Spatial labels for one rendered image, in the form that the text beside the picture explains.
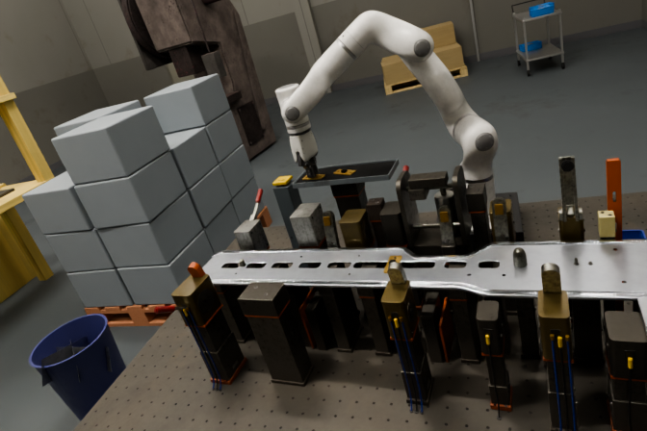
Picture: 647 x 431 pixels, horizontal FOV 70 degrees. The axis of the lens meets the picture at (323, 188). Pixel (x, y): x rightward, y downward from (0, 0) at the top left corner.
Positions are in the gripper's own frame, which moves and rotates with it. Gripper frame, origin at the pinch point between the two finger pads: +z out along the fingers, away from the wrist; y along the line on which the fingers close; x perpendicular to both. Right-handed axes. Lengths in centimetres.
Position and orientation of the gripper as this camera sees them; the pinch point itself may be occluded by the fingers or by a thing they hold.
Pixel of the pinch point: (311, 170)
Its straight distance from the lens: 167.6
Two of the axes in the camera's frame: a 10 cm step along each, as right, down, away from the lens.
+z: 2.6, 8.9, 3.7
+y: -4.8, 4.6, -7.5
